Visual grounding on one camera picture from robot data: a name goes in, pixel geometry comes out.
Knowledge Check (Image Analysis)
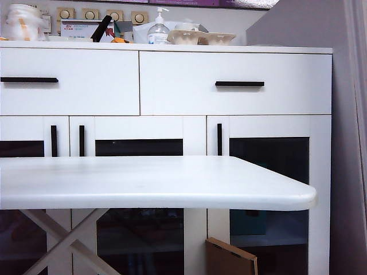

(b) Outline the white drawer long handle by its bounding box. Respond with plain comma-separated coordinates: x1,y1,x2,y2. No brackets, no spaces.
0,47,140,116

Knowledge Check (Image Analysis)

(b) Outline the beige pulp cup carrier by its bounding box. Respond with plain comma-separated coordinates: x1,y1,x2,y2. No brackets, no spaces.
166,29,237,46

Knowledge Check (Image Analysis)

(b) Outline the clear hand sanitizer pump bottle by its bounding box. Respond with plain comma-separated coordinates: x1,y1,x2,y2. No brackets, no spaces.
146,7,170,45

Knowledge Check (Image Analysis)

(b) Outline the white sideboard cabinet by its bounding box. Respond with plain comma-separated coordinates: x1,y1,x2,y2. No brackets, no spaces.
0,40,334,275

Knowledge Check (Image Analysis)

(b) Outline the grey box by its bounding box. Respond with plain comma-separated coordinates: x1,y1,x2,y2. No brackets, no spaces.
114,20,134,33

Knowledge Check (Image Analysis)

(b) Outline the white table leg bar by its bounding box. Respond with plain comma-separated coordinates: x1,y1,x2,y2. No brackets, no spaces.
19,209,123,275
25,209,111,275

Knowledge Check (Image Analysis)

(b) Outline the brown cardboard sheet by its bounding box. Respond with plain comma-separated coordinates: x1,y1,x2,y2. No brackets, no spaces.
205,237,259,275

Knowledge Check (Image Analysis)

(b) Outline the black slanted bar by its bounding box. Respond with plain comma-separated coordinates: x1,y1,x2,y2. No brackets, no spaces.
90,15,114,43

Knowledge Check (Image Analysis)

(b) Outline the white printed box red logo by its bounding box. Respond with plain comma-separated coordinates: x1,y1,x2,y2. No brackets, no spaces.
60,19,115,38

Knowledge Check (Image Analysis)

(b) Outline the grey curtain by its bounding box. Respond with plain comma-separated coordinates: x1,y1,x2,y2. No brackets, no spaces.
345,0,367,275

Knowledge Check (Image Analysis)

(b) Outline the white drawer short handle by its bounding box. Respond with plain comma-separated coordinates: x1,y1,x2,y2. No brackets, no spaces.
139,50,333,116

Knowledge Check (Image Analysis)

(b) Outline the short black drawer handle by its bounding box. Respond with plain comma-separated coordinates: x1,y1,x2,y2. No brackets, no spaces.
214,81,265,88

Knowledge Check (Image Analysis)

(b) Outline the beige square wall dial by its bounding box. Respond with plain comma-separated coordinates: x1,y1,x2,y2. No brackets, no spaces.
81,7,100,21
56,7,76,21
106,9,124,22
131,11,149,25

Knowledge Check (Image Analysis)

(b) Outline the purple wall poster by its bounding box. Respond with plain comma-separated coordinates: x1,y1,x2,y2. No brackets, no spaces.
149,0,221,5

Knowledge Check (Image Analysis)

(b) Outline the white wall switch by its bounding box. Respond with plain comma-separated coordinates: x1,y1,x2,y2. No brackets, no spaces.
42,14,53,33

